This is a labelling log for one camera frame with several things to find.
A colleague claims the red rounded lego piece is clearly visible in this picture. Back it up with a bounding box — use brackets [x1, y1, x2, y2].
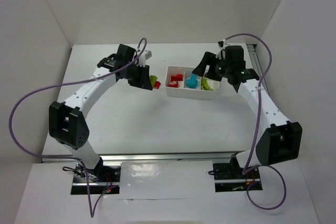
[167, 81, 179, 88]

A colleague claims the aluminium rail right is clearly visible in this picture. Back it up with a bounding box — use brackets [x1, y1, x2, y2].
[246, 44, 268, 91]

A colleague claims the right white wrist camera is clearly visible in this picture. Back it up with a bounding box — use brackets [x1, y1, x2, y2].
[218, 39, 229, 50]

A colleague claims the aluminium rail front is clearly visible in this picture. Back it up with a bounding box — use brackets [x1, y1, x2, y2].
[41, 151, 242, 162]

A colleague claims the blue rounded lego piece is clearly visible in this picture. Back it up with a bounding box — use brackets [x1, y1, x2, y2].
[186, 79, 198, 89]

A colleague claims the purple cable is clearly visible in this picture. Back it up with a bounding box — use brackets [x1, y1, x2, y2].
[223, 33, 287, 210]
[9, 37, 148, 218]

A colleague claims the green 2x4 lego brick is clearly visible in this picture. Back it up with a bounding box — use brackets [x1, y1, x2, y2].
[150, 76, 157, 85]

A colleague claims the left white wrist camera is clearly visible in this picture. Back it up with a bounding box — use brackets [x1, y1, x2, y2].
[136, 50, 152, 67]

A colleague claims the green upside-down lego brick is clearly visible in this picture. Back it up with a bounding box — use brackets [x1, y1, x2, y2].
[201, 83, 213, 91]

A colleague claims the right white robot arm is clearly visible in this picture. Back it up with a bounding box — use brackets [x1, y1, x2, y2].
[192, 46, 302, 174]

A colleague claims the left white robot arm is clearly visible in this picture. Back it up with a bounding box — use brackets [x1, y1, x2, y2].
[49, 44, 153, 179]

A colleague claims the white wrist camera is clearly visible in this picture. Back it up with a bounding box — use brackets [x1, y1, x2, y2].
[218, 39, 229, 50]
[136, 50, 152, 67]

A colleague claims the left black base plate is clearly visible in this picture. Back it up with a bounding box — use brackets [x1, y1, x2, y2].
[62, 165, 121, 195]

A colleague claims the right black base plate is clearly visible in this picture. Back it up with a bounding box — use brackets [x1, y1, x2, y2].
[208, 163, 263, 193]

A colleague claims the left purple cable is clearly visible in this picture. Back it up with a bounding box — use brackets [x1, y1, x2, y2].
[9, 37, 148, 218]

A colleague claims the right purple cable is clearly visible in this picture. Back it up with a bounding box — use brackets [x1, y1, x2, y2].
[223, 33, 287, 210]

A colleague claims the red large lego brick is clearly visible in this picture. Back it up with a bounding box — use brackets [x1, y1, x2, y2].
[171, 74, 183, 82]

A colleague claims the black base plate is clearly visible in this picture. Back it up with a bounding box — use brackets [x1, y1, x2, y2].
[62, 165, 121, 195]
[208, 163, 263, 193]

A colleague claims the white divided container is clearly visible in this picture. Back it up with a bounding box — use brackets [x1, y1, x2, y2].
[165, 66, 219, 100]

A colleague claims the aluminium rail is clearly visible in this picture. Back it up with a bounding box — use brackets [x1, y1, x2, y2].
[246, 44, 268, 91]
[41, 151, 242, 162]

